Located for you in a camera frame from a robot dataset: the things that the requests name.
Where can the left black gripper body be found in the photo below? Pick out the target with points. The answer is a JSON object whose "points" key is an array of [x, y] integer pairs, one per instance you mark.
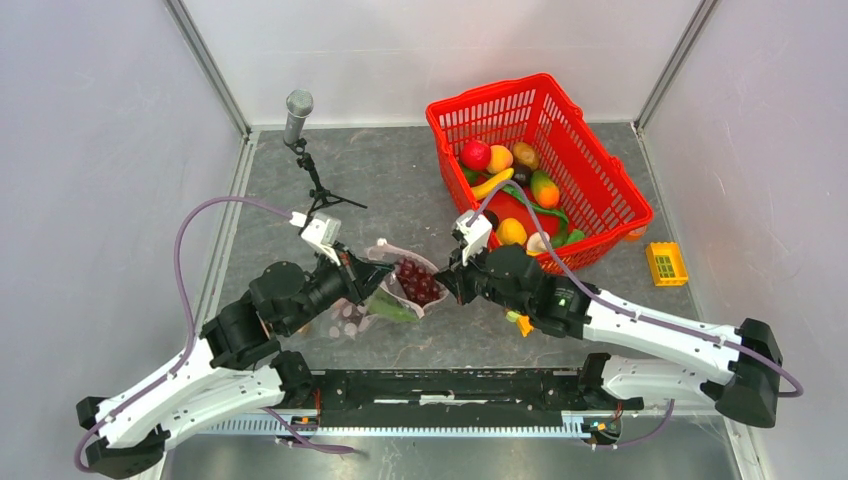
{"points": [[333, 282]]}

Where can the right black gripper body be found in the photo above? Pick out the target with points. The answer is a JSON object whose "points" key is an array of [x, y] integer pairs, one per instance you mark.
{"points": [[475, 278]]}

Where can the purple toy grapes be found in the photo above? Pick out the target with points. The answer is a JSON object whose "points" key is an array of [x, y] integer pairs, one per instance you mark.
{"points": [[417, 282]]}

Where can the green toy bean pod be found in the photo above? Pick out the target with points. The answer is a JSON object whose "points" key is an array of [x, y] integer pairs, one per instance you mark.
{"points": [[382, 304]]}

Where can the clear zip top bag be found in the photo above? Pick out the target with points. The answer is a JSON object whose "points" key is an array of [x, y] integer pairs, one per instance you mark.
{"points": [[348, 321]]}

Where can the yellow toy cheese wedge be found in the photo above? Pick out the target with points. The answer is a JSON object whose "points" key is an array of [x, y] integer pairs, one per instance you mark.
{"points": [[522, 322]]}

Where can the yellow toy banana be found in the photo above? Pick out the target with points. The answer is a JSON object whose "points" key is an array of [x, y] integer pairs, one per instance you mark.
{"points": [[491, 185]]}

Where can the red plastic shopping basket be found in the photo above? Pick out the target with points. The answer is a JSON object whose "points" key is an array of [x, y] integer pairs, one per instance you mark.
{"points": [[566, 181]]}

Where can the microphone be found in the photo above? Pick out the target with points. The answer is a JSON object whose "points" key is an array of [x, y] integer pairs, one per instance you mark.
{"points": [[299, 105]]}

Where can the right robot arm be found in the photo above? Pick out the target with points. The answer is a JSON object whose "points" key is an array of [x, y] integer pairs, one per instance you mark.
{"points": [[735, 368]]}

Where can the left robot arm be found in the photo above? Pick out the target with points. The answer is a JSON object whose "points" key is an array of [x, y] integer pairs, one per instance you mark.
{"points": [[232, 365]]}

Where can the white toy garlic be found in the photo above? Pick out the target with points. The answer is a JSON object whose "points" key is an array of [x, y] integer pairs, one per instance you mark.
{"points": [[536, 243]]}

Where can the green chili pepper toy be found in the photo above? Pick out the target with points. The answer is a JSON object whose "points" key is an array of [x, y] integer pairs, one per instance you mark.
{"points": [[560, 238]]}

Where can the dark toy plum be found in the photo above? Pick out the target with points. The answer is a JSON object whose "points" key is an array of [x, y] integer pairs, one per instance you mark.
{"points": [[522, 175]]}

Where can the orange toy fruit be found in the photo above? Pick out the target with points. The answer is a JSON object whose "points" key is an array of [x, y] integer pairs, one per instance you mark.
{"points": [[501, 158]]}

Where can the red toy apple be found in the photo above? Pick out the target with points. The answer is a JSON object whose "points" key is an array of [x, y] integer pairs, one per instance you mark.
{"points": [[475, 155]]}

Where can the brown toy potato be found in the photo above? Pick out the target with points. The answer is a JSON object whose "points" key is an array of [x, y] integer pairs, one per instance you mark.
{"points": [[526, 155]]}

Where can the orange toy tomato slice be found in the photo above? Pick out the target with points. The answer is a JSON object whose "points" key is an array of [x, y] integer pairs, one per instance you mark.
{"points": [[636, 234]]}

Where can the yellow toy crate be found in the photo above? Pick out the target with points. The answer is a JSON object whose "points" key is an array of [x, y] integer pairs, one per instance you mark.
{"points": [[666, 264]]}

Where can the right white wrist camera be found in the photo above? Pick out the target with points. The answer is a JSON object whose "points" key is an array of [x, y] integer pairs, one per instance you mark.
{"points": [[472, 231]]}

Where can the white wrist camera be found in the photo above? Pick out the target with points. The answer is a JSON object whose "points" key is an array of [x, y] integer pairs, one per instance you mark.
{"points": [[320, 232], [472, 231]]}

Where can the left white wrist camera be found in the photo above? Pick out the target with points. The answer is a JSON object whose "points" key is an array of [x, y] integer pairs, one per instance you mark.
{"points": [[320, 232]]}

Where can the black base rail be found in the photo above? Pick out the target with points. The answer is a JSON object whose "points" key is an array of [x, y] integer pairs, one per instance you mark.
{"points": [[524, 397]]}

